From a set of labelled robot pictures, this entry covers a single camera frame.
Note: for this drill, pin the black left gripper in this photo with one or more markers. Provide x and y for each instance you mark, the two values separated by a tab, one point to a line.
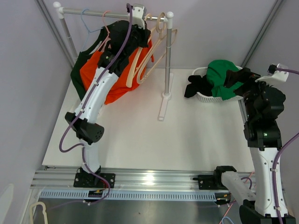
145	33

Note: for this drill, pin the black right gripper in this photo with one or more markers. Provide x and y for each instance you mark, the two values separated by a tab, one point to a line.
233	76

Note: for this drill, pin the orange t shirt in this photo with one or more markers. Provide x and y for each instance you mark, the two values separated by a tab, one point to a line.
120	87

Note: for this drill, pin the black t shirt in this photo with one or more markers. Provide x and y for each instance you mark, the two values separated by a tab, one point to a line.
198	84

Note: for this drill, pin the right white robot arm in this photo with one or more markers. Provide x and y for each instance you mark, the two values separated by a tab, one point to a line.
266	205

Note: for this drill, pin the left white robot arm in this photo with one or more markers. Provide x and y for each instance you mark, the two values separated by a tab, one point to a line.
83	120

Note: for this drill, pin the dark green t shirt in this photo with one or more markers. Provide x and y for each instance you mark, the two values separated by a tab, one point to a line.
83	57

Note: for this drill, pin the blue hanger on floor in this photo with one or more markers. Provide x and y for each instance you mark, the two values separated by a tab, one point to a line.
226	219

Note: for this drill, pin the white plastic basket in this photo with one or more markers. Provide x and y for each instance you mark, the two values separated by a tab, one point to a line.
201	71

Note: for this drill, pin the silver clothes rack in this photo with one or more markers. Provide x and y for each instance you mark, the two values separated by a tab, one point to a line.
61	11

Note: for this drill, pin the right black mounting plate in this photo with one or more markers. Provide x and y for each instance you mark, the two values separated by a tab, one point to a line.
209	182

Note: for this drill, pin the black mounting plate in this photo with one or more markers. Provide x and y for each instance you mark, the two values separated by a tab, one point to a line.
85	180
209	182

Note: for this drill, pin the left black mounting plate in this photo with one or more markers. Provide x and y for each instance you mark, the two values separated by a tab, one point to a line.
85	180

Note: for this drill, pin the blue wire hanger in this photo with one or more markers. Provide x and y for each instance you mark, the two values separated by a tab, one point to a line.
87	28

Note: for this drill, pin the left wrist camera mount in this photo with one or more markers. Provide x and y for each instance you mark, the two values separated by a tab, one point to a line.
138	15

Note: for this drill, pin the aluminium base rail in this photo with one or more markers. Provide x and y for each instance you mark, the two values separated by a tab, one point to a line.
126	179

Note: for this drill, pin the white slotted cable duct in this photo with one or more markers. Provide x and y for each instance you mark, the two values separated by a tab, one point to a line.
129	195

